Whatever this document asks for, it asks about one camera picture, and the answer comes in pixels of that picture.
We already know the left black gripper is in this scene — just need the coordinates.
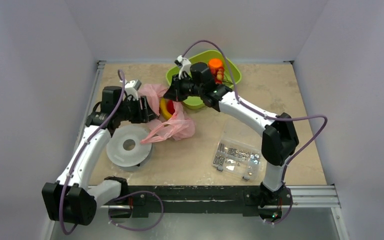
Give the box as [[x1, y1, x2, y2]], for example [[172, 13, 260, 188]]
[[116, 95, 157, 124]]

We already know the yellow fake banana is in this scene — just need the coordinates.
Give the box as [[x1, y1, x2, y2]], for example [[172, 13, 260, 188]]
[[159, 98, 172, 121]]

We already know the red fake pomegranate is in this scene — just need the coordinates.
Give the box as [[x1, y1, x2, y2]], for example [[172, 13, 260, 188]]
[[166, 100, 175, 115]]

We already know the pink plastic bag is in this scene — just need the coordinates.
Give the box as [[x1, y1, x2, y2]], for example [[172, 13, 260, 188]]
[[138, 84, 196, 144]]

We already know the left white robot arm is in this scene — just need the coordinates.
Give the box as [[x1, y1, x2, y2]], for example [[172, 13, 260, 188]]
[[41, 80, 157, 226]]

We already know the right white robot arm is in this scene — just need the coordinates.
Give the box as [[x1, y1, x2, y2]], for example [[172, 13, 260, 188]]
[[163, 60, 299, 204]]

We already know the fake lychee bunch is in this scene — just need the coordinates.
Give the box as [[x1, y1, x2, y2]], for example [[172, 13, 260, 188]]
[[212, 67, 233, 85]]

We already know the orange fake tangerine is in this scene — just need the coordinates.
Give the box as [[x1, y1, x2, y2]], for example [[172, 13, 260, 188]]
[[208, 58, 224, 71]]

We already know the green plastic tray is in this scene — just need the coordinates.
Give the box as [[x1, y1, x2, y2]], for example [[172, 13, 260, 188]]
[[182, 49, 242, 110]]

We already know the white filament spool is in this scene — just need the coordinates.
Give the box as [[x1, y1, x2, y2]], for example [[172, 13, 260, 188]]
[[106, 124, 153, 172]]

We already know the clear plastic screw box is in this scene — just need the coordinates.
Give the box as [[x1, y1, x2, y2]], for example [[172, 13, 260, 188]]
[[211, 122, 265, 182]]

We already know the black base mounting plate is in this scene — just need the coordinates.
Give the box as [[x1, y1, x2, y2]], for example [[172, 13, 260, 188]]
[[97, 185, 293, 220]]

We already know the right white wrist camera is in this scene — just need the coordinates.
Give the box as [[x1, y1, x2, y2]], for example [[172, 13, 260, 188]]
[[174, 55, 192, 79]]

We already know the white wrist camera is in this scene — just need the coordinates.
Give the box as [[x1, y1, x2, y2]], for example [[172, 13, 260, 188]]
[[174, 55, 192, 79], [120, 79, 142, 101]]

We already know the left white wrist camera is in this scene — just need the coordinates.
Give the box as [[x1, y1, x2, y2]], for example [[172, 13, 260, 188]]
[[120, 79, 142, 101]]

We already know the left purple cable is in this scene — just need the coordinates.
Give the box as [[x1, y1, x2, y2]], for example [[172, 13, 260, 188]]
[[58, 69, 165, 235]]

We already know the aluminium frame rail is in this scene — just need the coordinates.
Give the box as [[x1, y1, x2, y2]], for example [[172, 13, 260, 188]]
[[96, 186, 340, 208]]

